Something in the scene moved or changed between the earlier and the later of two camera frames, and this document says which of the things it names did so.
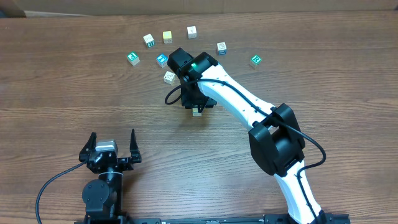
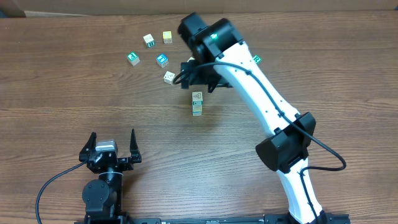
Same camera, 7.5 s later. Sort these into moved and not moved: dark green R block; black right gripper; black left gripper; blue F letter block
Moved: black right gripper
Not moved: dark green R block; blue F letter block; black left gripper
